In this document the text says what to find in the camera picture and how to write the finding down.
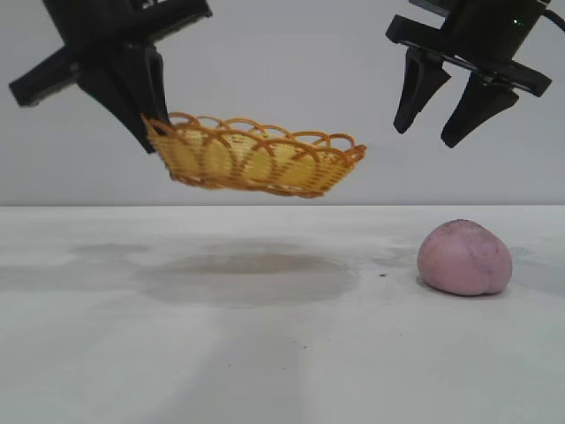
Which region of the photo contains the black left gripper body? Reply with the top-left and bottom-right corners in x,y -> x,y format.
8,0 -> 213,107

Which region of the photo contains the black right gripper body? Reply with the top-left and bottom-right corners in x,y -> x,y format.
386,0 -> 553,97

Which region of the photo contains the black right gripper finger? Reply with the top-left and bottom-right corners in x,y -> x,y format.
393,47 -> 452,134
441,72 -> 521,149

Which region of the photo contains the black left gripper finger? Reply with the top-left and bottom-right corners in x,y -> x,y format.
77,42 -> 158,155
145,43 -> 171,127

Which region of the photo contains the yellow woven wicker basket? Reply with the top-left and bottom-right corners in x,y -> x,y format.
140,110 -> 367,199

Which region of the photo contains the pink peach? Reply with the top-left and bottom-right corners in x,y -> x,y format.
417,218 -> 514,297

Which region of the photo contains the black cable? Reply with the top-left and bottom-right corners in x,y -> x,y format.
542,7 -> 565,30

